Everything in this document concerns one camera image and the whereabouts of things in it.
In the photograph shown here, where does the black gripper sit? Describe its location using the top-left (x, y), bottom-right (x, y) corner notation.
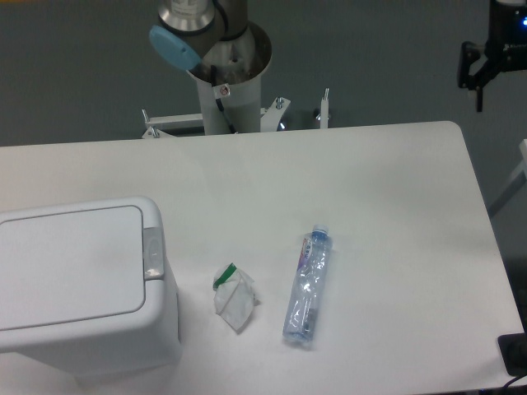
top-left (457, 1), bottom-right (526, 112)

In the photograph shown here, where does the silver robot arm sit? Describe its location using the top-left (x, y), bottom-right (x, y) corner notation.
top-left (149, 1), bottom-right (526, 111)

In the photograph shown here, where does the white plastic trash can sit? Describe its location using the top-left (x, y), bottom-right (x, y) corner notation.
top-left (1, 197), bottom-right (182, 377)

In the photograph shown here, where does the white trash can lid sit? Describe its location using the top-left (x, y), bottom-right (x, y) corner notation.
top-left (1, 207), bottom-right (145, 330)

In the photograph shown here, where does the black device at table edge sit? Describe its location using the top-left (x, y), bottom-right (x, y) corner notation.
top-left (497, 332), bottom-right (526, 377)

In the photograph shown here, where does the clear plastic water bottle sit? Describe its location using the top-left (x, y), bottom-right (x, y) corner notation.
top-left (282, 225), bottom-right (333, 343)

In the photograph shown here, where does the crumpled white plastic bag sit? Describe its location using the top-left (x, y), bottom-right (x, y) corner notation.
top-left (212, 263), bottom-right (260, 333)

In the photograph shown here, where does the grey lid push button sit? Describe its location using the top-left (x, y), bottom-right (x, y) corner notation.
top-left (142, 227), bottom-right (166, 281)

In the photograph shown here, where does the white frame at right edge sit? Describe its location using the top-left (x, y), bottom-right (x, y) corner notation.
top-left (487, 139), bottom-right (526, 218)

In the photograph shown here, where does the black cable on pedestal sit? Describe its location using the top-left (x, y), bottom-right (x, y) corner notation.
top-left (210, 64), bottom-right (240, 135)

